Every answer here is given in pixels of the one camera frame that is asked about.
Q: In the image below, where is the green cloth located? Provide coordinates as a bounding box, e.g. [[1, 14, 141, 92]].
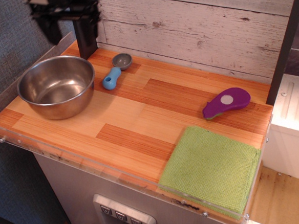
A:
[[159, 126, 261, 220]]

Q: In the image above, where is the clear acrylic guard rail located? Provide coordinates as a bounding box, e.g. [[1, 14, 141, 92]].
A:
[[0, 100, 281, 224]]

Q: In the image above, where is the grey toy fridge cabinet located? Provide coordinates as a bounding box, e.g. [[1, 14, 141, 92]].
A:
[[35, 154, 225, 224]]

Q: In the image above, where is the purple toy eggplant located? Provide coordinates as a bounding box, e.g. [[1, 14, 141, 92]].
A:
[[202, 87, 251, 120]]

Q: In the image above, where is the silver dispenser button panel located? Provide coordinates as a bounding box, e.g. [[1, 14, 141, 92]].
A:
[[93, 194, 157, 224]]

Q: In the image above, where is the dark vertical post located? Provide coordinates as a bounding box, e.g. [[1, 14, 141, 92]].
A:
[[67, 0, 100, 61], [266, 0, 299, 105]]

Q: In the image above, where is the dark left vertical post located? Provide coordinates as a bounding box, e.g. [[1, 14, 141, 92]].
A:
[[67, 0, 100, 61]]

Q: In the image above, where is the stainless steel bowl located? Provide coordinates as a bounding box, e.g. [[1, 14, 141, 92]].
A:
[[17, 55, 95, 120]]

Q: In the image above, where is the dark right vertical post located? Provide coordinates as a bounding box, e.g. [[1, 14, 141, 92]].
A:
[[266, 0, 299, 105]]

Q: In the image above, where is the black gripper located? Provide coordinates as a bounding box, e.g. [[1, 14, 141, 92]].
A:
[[27, 0, 100, 45]]

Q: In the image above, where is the blue handled grey spoon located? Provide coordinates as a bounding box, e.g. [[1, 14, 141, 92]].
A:
[[102, 53, 133, 90]]

